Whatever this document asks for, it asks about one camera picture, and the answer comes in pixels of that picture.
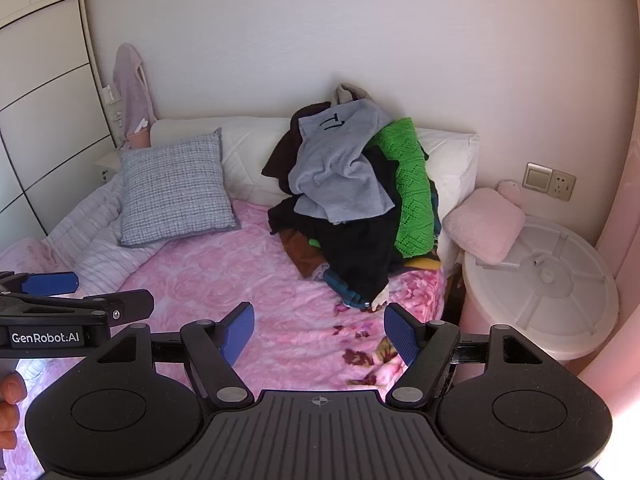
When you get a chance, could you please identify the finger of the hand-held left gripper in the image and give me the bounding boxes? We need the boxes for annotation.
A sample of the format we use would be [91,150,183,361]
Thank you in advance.
[0,288,155,325]
[0,271,80,297]

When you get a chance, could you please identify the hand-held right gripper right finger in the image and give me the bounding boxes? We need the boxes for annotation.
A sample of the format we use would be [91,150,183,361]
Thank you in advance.
[384,303,549,409]

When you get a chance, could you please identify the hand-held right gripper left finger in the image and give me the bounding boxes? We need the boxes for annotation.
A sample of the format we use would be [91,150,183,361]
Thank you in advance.
[92,302,256,409]

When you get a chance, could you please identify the grey sweater with black print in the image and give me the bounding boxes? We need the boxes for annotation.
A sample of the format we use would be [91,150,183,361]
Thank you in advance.
[287,99,397,225]

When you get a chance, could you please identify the person's left hand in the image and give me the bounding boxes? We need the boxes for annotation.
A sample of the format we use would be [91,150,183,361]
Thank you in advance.
[0,373,27,451]

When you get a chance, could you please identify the striped pale duvet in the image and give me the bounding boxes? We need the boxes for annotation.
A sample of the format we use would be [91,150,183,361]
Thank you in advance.
[0,169,167,292]

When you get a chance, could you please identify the pink floral blanket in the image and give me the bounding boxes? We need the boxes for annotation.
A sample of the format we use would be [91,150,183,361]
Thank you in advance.
[0,199,449,393]

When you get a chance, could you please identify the yellow garment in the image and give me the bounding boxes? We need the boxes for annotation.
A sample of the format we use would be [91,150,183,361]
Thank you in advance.
[401,257,442,274]

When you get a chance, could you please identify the pink round bin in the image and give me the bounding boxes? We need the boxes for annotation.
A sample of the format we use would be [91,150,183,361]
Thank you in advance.
[456,260,592,382]

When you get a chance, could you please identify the black garment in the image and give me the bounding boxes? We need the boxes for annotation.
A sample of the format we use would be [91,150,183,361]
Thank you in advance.
[267,142,442,307]

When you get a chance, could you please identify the rust brown garment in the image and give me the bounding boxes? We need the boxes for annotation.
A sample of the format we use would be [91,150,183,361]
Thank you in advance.
[278,227,332,281]

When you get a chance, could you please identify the grey checked pillow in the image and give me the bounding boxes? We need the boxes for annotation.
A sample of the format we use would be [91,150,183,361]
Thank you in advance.
[118,127,242,249]

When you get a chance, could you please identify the white nightstand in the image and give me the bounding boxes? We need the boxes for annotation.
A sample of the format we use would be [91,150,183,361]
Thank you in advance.
[95,147,132,184]

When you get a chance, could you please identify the pink plush cushion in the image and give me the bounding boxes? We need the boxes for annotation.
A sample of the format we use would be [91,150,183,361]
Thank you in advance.
[442,180,527,266]

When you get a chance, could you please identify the green knit garment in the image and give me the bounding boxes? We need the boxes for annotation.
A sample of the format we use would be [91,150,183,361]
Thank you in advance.
[370,117,442,260]

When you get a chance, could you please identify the white round bin lid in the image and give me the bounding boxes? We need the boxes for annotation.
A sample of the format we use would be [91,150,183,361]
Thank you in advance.
[462,216,620,362]

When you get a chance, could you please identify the cream wardrobe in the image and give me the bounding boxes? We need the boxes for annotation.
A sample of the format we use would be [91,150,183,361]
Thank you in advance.
[0,0,124,257]

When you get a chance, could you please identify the dark brown garment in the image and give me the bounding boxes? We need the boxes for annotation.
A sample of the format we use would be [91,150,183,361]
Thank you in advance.
[261,102,333,197]

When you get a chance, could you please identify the white pillows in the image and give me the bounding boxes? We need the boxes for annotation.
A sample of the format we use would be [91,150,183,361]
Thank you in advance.
[150,116,480,273]

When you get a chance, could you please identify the mauve hanging garment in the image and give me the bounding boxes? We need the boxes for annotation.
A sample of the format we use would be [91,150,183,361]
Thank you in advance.
[112,42,156,136]

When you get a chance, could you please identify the beige garment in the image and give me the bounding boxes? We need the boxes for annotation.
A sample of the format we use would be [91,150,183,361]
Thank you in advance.
[332,82,374,109]

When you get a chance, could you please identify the white wall power strip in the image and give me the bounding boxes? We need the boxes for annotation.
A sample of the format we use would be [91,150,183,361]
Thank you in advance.
[102,85,124,132]

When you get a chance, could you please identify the beige light switch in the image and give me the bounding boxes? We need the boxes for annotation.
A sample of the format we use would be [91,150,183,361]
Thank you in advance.
[522,162,554,191]

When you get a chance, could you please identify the beige wall socket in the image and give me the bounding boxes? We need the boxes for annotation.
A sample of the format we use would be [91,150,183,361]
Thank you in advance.
[550,170,577,204]

